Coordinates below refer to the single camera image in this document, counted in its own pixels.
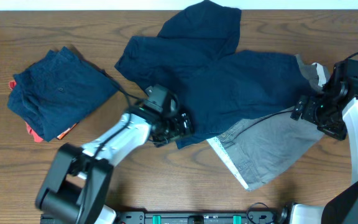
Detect grey shorts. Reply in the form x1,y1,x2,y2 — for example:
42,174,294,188
208,50,330,191

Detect black left camera cable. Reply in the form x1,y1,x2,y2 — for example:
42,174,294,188
94,71,149,156

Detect folded red garment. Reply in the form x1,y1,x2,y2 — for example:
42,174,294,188
9,80,77,143

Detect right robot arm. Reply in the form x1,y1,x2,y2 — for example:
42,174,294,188
288,78,358,224

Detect navy blue shorts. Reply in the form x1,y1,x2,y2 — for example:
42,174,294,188
115,1,314,148

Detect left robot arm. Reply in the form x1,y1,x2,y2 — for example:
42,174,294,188
35,106,193,223

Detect folded navy shorts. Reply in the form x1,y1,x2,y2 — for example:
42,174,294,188
7,47,117,141

